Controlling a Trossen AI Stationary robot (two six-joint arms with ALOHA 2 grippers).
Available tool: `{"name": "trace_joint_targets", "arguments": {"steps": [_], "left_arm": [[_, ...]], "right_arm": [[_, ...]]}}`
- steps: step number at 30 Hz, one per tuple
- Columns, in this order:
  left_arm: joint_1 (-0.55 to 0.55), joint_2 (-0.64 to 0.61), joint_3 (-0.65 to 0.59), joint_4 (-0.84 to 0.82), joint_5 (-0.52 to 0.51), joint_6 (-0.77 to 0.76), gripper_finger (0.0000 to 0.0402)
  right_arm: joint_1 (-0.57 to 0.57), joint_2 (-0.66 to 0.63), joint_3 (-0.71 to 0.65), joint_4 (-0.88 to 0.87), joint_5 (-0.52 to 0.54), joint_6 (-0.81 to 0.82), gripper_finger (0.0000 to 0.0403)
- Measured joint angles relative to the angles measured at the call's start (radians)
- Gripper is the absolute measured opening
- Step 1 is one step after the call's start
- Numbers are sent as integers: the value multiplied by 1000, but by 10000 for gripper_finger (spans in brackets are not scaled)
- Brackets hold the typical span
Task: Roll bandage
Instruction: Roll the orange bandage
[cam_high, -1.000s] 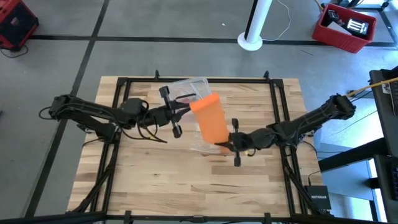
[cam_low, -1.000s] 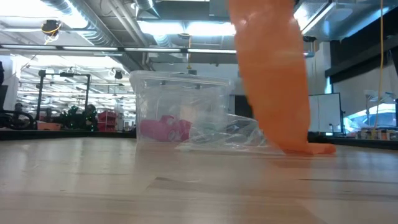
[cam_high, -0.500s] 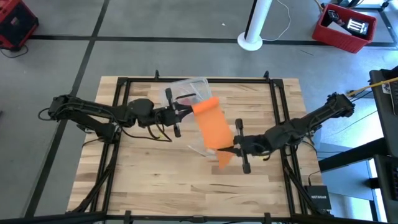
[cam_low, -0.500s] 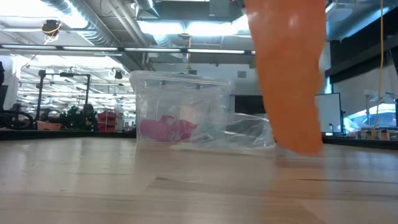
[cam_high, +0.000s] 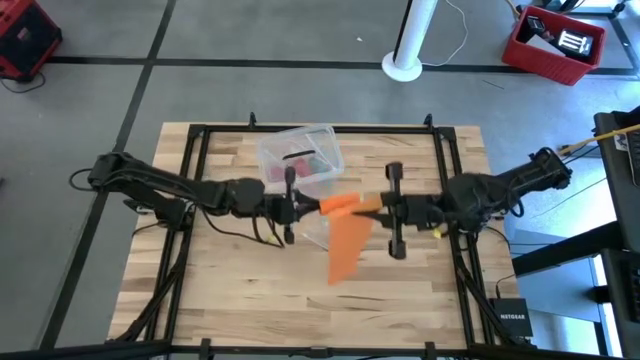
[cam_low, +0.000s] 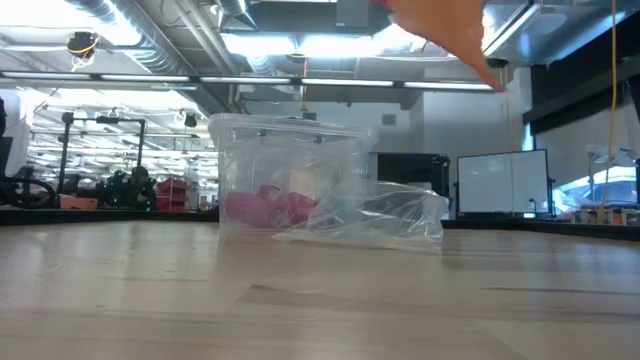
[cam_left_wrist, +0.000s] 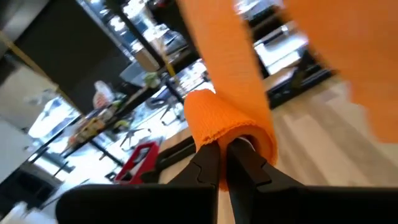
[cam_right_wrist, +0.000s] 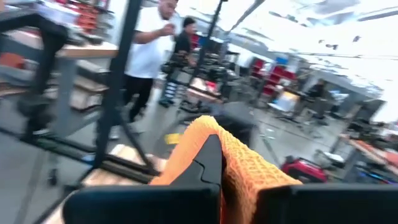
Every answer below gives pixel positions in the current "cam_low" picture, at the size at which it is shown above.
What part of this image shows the yellow black cable reel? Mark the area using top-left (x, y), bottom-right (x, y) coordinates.
top-left (66, 30), bottom-right (100, 72)

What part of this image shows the yellow cable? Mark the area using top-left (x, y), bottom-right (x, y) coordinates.
top-left (597, 0), bottom-right (619, 224)

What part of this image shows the red shelf rack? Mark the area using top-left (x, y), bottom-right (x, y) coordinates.
top-left (156, 177), bottom-right (192, 212)

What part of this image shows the clear plastic storage bin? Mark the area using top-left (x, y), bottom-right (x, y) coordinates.
top-left (208, 112), bottom-right (377, 237)

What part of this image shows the orange box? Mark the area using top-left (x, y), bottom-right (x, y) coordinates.
top-left (58, 194), bottom-right (100, 210)

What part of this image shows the black robot rig frame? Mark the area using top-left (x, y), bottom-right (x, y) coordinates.
top-left (57, 112), bottom-right (149, 199)

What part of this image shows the white board black frame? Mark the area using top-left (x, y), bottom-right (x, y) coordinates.
top-left (456, 148), bottom-right (552, 220)

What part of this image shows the person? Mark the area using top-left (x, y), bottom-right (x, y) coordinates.
top-left (99, 166), bottom-right (157, 211)

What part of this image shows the black curved hose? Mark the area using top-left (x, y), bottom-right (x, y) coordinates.
top-left (0, 175), bottom-right (59, 209)

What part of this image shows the long ceiling light bar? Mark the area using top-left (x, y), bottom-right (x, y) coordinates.
top-left (0, 71), bottom-right (506, 94)

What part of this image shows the clear zip bag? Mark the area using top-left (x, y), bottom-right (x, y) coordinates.
top-left (273, 180), bottom-right (450, 252)

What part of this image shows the black cabinet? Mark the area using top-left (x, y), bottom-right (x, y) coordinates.
top-left (369, 152), bottom-right (451, 199)

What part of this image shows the pink bandage roll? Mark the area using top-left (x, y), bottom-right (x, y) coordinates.
top-left (224, 184), bottom-right (287, 229)

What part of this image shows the orange elastic bandage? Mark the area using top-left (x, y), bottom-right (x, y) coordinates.
top-left (372, 0), bottom-right (506, 93)

